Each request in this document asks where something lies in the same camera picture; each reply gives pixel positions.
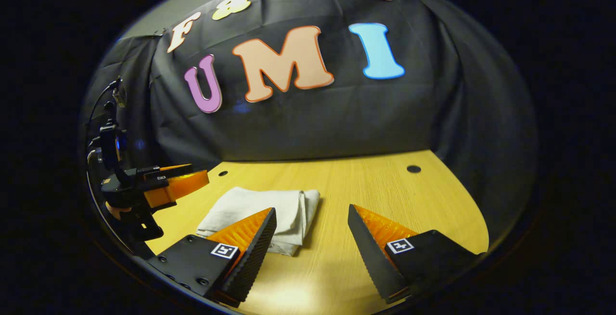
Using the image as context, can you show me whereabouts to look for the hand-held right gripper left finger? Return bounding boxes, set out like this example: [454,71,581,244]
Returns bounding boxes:
[147,207,278,308]

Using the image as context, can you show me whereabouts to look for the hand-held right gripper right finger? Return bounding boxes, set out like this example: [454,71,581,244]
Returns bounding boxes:
[347,203,484,305]

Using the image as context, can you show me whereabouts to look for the white jeans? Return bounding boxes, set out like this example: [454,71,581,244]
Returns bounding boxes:
[196,187,321,257]

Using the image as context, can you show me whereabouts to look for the black backdrop cloth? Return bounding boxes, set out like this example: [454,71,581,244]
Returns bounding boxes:
[79,0,537,243]

